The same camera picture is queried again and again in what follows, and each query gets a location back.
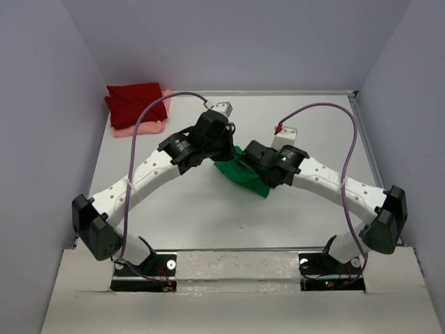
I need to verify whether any green t-shirt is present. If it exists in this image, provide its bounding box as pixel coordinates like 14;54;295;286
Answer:
213;146;271;198

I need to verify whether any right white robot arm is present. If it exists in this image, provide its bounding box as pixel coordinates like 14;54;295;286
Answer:
239;141;407;273

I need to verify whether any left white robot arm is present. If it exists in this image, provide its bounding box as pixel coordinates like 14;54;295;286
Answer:
72;109;236;275

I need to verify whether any folded pink t-shirt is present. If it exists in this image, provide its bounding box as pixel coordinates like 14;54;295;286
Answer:
111;90;172;138

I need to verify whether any folded dark red t-shirt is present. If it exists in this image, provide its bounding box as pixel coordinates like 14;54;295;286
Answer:
104;83;163;130

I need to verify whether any white front cover board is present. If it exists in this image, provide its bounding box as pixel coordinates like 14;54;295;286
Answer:
42;248;441;333

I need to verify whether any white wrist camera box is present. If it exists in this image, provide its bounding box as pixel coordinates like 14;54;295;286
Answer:
271;127;298;151
204;100;233;118

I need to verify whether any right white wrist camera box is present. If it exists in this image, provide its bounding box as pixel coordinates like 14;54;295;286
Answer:
271;127;298;151

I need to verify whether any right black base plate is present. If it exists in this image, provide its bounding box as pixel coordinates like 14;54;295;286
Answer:
298;236;366;292

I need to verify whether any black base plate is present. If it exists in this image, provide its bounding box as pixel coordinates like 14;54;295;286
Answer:
298;236;366;292
110;252;177;293

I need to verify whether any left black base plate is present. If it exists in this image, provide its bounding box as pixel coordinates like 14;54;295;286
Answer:
110;252;177;293

